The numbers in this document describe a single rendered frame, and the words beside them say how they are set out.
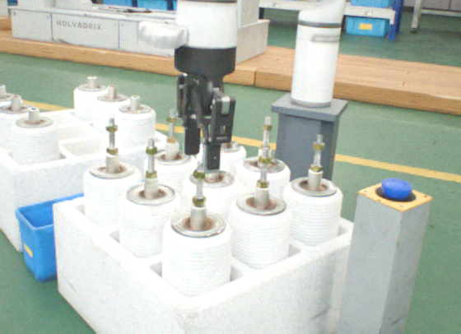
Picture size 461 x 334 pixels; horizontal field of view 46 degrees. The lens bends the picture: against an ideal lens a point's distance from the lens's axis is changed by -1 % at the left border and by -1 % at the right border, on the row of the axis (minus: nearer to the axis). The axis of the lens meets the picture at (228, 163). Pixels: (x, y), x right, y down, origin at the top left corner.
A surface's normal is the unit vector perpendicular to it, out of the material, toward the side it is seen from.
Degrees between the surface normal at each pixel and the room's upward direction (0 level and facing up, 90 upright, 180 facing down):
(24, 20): 90
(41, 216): 88
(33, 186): 90
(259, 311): 90
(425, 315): 0
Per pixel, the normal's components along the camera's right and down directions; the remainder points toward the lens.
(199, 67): -0.11, 0.35
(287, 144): -0.36, 0.31
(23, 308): 0.06, -0.94
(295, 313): 0.65, 0.30
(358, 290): -0.77, 0.18
